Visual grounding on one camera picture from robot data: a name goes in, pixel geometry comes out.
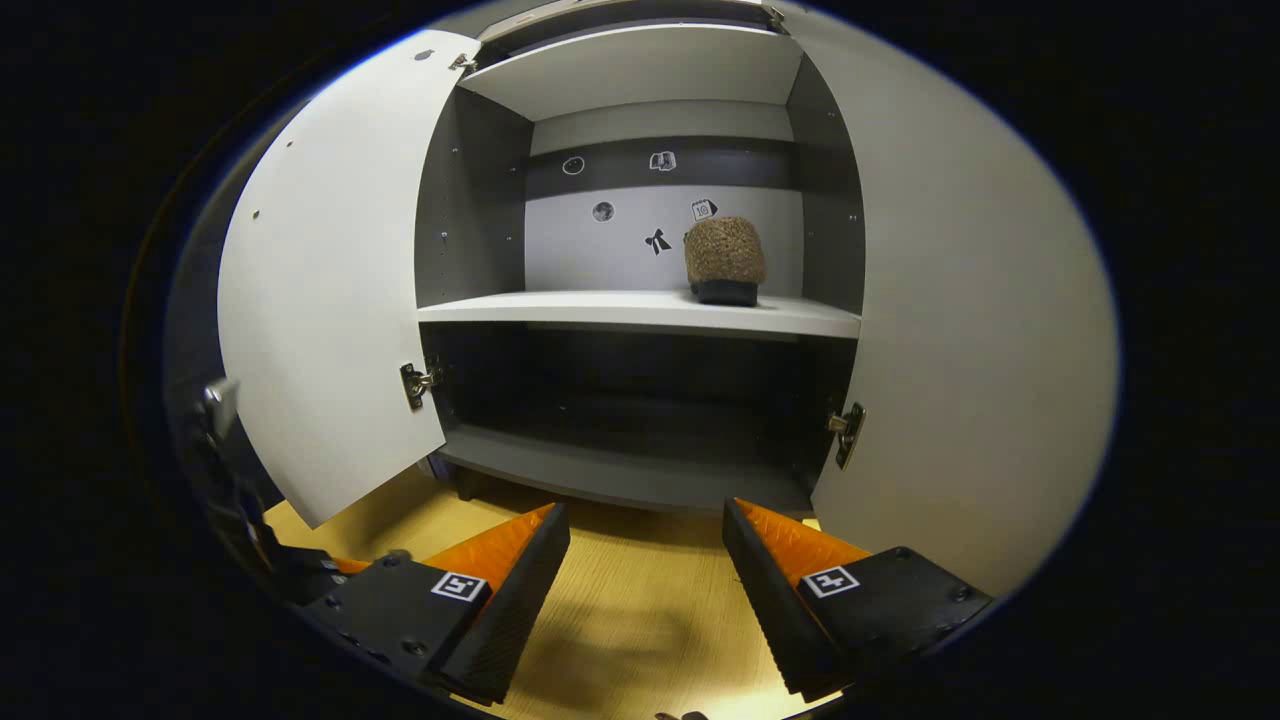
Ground white shoe cabinet door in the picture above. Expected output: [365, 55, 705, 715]
[217, 28, 483, 529]
[775, 0, 1121, 601]

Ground white shoe cabinet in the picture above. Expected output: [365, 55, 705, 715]
[413, 0, 869, 516]

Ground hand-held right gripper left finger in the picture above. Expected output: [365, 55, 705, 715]
[298, 501, 573, 708]

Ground brown fuzzy shoe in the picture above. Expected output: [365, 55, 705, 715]
[685, 216, 768, 307]

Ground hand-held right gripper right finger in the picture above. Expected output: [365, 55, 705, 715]
[720, 496, 996, 706]

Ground white cabinet shelf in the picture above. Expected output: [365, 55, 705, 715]
[417, 290, 863, 341]
[458, 22, 804, 123]

